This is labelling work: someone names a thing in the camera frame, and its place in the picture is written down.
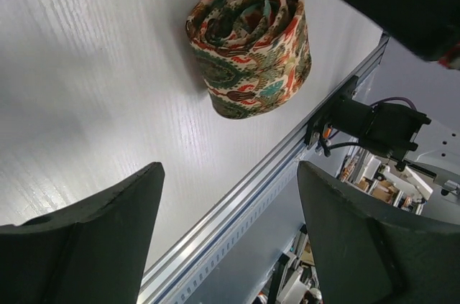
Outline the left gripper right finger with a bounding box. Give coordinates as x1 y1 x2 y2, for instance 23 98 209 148
297 161 459 303

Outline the aluminium mounting rail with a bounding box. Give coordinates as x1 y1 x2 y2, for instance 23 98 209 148
139 36 388 303

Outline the floral patterned tie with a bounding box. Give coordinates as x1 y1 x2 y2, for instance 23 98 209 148
185 0 312 119

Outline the white slotted cable duct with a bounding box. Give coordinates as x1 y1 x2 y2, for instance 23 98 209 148
166 162 303 303

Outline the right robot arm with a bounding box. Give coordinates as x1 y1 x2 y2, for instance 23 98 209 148
331 0 459 195

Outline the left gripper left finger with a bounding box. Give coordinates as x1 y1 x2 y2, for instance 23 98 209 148
1 162 165 303

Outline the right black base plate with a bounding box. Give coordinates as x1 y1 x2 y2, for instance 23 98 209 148
304 75 359 149

